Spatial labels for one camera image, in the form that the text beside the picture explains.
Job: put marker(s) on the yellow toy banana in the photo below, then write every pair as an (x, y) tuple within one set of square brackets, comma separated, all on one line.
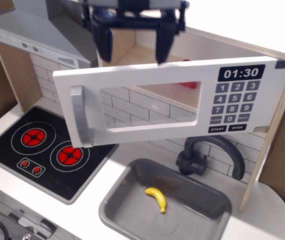
[(159, 196)]

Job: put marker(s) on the white toy microwave door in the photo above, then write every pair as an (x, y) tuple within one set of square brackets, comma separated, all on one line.
[(122, 104)]

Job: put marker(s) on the grey toy faucet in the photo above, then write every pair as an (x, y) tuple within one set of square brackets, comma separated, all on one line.
[(189, 161)]

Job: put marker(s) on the grey range hood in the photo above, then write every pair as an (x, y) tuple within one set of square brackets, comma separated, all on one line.
[(40, 27)]

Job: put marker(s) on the red object inside microwave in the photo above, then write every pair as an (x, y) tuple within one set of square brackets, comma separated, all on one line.
[(191, 85)]

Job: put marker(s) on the black toy stove top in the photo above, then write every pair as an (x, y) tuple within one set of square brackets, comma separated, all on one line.
[(37, 149)]

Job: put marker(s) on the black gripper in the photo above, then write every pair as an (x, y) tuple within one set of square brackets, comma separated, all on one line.
[(166, 17)]

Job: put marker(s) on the grey oven control panel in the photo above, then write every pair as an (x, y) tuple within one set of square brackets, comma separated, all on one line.
[(23, 223)]

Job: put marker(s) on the grey toy sink basin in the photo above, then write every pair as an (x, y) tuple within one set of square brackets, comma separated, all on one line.
[(152, 202)]

